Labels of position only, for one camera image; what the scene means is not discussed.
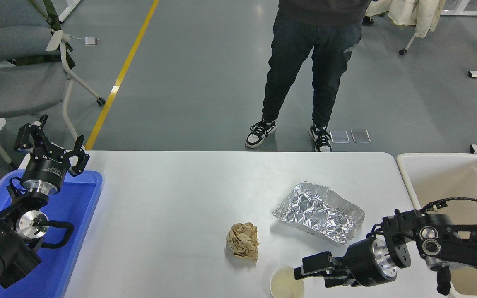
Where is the cream white jacket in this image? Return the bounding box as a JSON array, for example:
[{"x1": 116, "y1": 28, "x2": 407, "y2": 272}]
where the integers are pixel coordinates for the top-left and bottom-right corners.
[{"x1": 365, "y1": 0, "x2": 446, "y2": 38}]

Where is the silver foil tray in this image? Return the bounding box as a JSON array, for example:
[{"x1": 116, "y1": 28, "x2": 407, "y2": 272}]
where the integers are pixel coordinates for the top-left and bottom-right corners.
[{"x1": 272, "y1": 181, "x2": 365, "y2": 246}]

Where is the grey office chair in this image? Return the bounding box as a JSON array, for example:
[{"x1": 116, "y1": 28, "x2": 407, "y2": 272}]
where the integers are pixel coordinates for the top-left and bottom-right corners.
[{"x1": 0, "y1": 0, "x2": 106, "y2": 141}]

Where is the person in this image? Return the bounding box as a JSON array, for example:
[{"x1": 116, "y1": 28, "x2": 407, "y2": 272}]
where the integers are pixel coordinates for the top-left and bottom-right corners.
[{"x1": 245, "y1": 0, "x2": 371, "y2": 153}]

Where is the blue plastic tray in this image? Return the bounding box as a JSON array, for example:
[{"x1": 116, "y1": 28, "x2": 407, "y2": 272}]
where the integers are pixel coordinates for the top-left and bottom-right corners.
[{"x1": 0, "y1": 170, "x2": 103, "y2": 298}]

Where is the tan paper ball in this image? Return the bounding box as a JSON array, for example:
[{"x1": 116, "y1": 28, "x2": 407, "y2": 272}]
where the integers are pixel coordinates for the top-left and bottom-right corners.
[{"x1": 226, "y1": 223, "x2": 260, "y2": 262}]

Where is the white paper cup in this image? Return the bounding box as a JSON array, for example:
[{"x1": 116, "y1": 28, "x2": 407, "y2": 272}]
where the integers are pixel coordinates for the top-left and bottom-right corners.
[{"x1": 269, "y1": 265, "x2": 305, "y2": 298}]

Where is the dark green strap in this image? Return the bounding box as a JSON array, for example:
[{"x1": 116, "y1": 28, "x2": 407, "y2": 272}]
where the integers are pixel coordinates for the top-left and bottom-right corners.
[{"x1": 11, "y1": 0, "x2": 76, "y2": 70}]

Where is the white desk leg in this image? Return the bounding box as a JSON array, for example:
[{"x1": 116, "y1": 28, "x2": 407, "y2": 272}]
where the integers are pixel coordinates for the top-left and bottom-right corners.
[{"x1": 58, "y1": 0, "x2": 81, "y2": 22}]

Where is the white desk base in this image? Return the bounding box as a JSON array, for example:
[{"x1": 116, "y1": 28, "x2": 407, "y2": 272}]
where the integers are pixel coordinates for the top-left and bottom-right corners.
[{"x1": 439, "y1": 0, "x2": 477, "y2": 16}]

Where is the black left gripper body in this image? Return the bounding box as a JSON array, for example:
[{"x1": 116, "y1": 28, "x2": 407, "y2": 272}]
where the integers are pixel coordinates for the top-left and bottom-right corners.
[{"x1": 20, "y1": 145, "x2": 72, "y2": 192}]

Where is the large pale plastic bin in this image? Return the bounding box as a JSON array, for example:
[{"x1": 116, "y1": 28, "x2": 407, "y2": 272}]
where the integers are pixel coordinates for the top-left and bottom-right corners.
[{"x1": 395, "y1": 152, "x2": 477, "y2": 298}]

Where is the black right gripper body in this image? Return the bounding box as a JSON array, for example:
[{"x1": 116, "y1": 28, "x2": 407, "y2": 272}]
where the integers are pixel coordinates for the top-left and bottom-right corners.
[{"x1": 337, "y1": 238, "x2": 383, "y2": 288}]

